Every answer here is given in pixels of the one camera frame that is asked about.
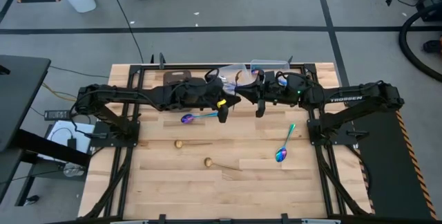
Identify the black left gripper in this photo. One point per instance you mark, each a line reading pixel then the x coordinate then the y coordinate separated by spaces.
pixel 197 94

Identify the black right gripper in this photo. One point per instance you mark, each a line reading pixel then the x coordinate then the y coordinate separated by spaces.
pixel 279 91

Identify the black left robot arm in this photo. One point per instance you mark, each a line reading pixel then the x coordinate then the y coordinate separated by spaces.
pixel 121 94

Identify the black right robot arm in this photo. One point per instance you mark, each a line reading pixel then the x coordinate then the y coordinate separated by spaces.
pixel 362 97

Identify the large hazard-striped black mat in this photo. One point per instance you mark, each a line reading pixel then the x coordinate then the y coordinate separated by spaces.
pixel 390 168

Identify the black power adapter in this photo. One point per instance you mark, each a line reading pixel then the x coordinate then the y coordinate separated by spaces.
pixel 72 144

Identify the small black scrap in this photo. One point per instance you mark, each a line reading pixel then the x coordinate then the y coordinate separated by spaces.
pixel 389 2

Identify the clear plastic bottle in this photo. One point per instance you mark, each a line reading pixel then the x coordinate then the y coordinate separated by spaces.
pixel 73 170

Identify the black power strip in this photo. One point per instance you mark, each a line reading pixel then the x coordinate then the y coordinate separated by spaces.
pixel 57 115

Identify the white sheet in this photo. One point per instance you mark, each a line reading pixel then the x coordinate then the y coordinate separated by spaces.
pixel 58 130

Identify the black shoe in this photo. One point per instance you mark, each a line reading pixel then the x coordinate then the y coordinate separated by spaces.
pixel 431 46

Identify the black box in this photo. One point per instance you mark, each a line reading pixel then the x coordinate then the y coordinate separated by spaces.
pixel 431 9

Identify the black desk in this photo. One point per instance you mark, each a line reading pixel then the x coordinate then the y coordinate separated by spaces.
pixel 20 89

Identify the black aluminium table frame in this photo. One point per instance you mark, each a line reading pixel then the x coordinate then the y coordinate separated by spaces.
pixel 200 67

